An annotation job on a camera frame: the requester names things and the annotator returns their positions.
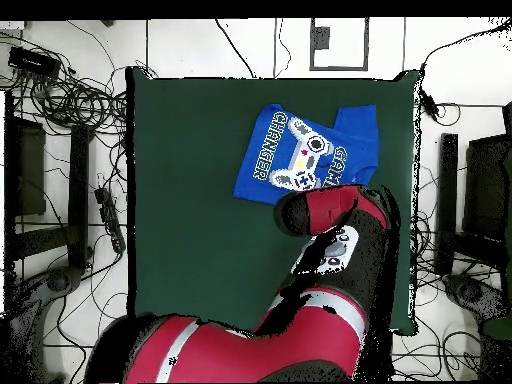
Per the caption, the blue printed t-shirt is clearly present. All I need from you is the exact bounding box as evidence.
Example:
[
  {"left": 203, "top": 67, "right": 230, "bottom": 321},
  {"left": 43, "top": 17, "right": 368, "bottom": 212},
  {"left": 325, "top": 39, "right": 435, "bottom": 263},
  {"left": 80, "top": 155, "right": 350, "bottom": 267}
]
[{"left": 232, "top": 102, "right": 380, "bottom": 206}]

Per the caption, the dark green table cloth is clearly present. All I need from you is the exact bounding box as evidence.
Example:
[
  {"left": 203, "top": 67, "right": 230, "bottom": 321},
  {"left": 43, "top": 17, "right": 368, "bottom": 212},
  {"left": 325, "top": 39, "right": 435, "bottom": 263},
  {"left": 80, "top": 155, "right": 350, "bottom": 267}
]
[{"left": 124, "top": 66, "right": 420, "bottom": 336}]

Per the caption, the black power strip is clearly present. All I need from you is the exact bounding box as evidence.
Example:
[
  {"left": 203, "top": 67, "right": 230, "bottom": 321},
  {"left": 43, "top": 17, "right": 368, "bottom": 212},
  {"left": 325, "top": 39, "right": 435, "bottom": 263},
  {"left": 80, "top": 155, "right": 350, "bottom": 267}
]
[{"left": 94, "top": 186, "right": 128, "bottom": 254}]

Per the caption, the black power adapter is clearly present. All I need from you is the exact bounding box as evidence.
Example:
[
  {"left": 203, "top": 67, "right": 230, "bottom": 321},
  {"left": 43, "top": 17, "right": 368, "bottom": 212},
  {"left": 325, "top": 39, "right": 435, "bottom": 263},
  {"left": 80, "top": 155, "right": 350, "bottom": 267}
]
[{"left": 419, "top": 89, "right": 440, "bottom": 121}]

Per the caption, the black chair base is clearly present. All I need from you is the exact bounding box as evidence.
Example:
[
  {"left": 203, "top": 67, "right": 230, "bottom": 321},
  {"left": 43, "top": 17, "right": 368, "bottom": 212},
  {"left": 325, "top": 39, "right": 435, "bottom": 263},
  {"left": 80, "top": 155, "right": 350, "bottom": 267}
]
[
  {"left": 7, "top": 265, "right": 83, "bottom": 361},
  {"left": 442, "top": 273, "right": 512, "bottom": 341}
]

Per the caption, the black electronics box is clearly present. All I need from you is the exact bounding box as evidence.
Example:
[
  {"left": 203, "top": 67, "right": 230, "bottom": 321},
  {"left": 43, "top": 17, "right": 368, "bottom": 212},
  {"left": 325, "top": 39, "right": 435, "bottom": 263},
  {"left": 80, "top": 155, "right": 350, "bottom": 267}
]
[{"left": 7, "top": 45, "right": 62, "bottom": 79}]

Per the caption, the black cable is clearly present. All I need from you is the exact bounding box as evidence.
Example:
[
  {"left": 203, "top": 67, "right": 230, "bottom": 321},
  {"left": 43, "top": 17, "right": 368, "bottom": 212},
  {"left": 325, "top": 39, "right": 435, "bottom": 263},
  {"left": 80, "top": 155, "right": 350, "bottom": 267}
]
[{"left": 214, "top": 18, "right": 256, "bottom": 80}]

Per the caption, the grey square frame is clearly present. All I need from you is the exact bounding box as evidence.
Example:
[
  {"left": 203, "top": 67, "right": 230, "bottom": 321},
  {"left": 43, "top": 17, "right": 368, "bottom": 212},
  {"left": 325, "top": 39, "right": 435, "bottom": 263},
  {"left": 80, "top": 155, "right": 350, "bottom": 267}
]
[{"left": 308, "top": 17, "right": 370, "bottom": 72}]

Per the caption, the black wooden furniture frame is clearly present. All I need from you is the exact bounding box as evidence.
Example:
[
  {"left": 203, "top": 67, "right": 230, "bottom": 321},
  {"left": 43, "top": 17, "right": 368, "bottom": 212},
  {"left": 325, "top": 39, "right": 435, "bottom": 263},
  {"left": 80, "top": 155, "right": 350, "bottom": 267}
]
[
  {"left": 3, "top": 90, "right": 95, "bottom": 277},
  {"left": 434, "top": 101, "right": 512, "bottom": 277}
]

